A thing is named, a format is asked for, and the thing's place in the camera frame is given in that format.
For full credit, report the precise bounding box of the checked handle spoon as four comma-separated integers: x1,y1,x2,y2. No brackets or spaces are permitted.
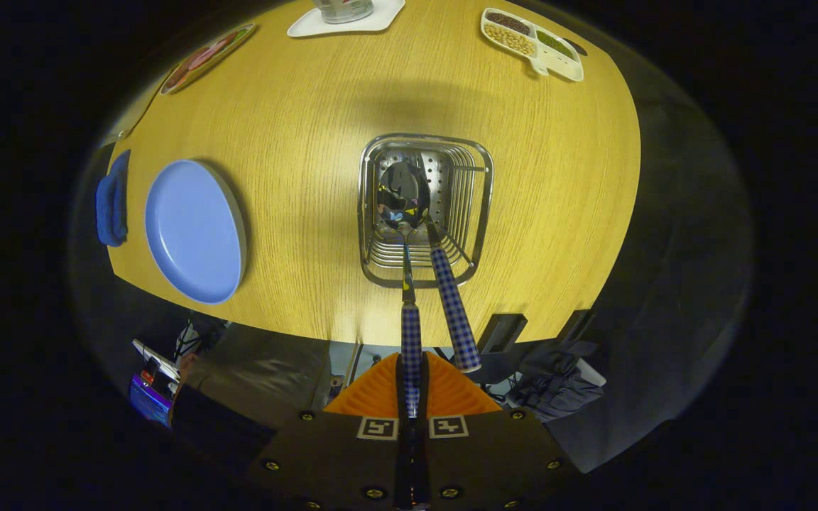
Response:
376,161,432,419

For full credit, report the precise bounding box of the checked handle fork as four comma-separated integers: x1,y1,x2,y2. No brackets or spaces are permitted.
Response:
420,213,482,373

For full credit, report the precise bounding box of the pile of dark beans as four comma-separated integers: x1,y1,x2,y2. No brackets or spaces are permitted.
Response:
486,11,532,35

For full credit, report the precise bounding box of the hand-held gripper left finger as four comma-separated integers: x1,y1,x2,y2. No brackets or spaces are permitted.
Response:
249,353,413,511

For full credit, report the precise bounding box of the lit monitor screen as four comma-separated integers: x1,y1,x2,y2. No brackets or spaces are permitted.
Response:
130,375,173,427

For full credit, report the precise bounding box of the pile of yellow beans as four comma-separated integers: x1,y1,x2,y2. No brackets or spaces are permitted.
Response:
484,23,536,56

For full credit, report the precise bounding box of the pile of green beans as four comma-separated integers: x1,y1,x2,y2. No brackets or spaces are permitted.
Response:
537,31,574,59

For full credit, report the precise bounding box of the white drink bottle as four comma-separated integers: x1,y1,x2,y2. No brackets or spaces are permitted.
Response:
312,0,374,25

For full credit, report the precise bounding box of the white divided dish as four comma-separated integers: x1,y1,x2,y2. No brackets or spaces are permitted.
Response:
480,8,585,83

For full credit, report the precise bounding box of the white board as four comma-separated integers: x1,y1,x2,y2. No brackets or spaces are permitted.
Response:
132,339,182,382

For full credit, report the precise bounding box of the blue towel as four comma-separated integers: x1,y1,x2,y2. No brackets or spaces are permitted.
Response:
95,149,131,248

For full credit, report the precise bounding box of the white food plate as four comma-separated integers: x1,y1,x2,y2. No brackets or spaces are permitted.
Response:
160,23,257,96

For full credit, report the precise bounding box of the blue plate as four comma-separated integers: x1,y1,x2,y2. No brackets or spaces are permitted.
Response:
144,159,247,305

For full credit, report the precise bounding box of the metal wire rack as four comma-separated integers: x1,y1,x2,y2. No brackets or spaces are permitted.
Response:
358,133,494,289

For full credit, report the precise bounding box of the black bracket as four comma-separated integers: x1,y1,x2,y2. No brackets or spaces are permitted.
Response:
558,309,596,345
476,312,528,356

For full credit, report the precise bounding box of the white coaster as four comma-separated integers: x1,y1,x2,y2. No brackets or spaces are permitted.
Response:
287,0,406,38

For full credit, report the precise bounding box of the grey clothing bundle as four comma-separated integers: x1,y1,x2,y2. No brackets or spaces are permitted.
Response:
508,344,605,423

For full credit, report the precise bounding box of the pink ham slice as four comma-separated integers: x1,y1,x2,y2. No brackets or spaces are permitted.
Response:
185,44,225,70

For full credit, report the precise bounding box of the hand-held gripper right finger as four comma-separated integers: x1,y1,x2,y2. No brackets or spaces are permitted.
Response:
409,353,580,511

